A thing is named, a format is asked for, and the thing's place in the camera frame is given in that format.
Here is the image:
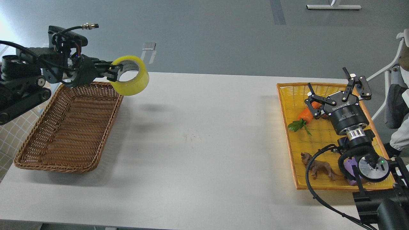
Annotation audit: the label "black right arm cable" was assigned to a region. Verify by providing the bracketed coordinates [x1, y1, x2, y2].
[305, 144, 377, 230]

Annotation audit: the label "yellow tape roll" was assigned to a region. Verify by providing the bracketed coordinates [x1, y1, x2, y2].
[111, 55, 149, 96]

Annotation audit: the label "brown wicker basket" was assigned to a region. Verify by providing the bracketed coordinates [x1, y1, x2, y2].
[13, 82, 124, 173]

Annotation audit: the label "white rolling chair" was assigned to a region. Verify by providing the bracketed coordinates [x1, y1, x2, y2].
[367, 29, 409, 121]

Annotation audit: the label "yellow plastic basket tray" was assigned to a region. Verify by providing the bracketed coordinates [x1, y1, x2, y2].
[276, 82, 395, 192]

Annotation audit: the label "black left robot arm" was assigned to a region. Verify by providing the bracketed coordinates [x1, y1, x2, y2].
[0, 23, 124, 125]

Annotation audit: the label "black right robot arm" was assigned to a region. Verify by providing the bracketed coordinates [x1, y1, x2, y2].
[305, 67, 409, 230]

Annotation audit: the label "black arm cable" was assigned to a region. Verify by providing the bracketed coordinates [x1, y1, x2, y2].
[305, 144, 377, 230]
[53, 23, 99, 61]

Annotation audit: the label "white stand base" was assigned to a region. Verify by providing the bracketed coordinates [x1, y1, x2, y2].
[306, 0, 362, 11]

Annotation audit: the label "purple foam block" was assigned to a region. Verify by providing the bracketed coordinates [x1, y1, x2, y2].
[343, 158, 358, 186]

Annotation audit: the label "orange toy carrot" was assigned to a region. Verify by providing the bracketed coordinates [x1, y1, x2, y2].
[287, 107, 319, 136]

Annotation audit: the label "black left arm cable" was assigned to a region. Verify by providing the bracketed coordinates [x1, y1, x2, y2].
[53, 23, 99, 61]

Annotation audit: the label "brown toy lion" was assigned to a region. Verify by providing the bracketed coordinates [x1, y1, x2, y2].
[300, 152, 336, 181]

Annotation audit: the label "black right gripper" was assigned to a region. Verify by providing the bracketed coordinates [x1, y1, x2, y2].
[304, 67, 372, 135]

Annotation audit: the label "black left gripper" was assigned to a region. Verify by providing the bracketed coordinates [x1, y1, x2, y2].
[61, 55, 124, 87]

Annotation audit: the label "beige checkered cloth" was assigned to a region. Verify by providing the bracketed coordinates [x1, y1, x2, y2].
[0, 106, 43, 181]

